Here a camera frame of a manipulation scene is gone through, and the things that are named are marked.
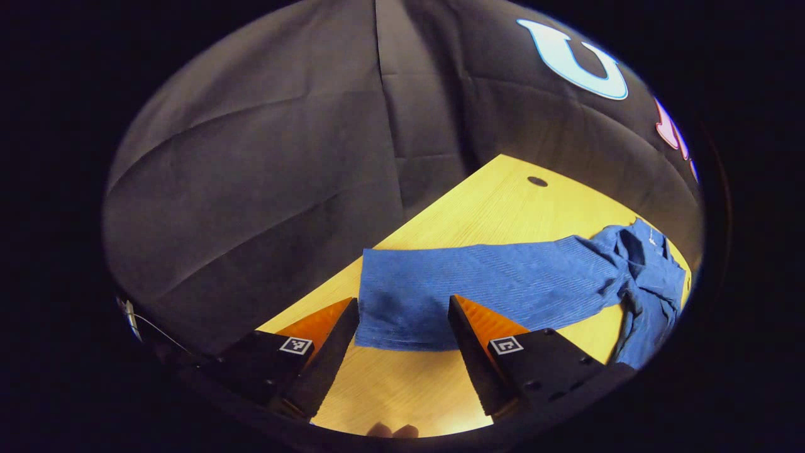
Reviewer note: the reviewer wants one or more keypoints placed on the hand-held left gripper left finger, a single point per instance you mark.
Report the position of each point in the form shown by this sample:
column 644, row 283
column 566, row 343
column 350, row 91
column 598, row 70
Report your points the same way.
column 330, row 358

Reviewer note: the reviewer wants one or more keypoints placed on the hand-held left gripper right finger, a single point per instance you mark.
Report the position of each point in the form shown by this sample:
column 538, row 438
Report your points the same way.
column 471, row 358

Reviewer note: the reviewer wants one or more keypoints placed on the blue knitted garment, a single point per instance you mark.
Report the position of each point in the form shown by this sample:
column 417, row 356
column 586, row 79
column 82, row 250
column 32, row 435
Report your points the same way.
column 503, row 283

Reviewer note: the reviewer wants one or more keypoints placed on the black backdrop cloth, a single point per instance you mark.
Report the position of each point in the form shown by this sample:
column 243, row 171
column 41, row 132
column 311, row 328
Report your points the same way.
column 251, row 189

